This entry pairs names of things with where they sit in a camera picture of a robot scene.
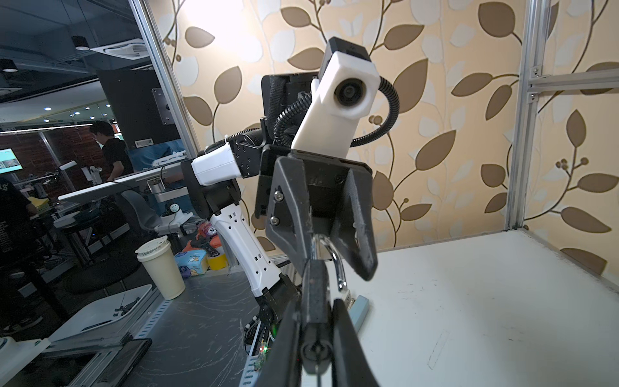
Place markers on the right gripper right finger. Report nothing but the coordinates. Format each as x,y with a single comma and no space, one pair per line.
349,365

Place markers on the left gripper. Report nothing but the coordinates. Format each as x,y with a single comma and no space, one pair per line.
296,187

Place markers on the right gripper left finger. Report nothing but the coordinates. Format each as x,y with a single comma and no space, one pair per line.
283,366

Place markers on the black padlock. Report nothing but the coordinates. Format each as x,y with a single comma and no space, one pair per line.
316,323

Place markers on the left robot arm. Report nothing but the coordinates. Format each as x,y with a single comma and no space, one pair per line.
211,181

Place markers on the blue tissue pack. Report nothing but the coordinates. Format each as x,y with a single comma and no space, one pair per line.
192,263

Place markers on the paper cup with lid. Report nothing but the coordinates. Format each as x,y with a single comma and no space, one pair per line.
157,258

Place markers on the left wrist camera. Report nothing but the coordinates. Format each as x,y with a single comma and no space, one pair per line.
347,86

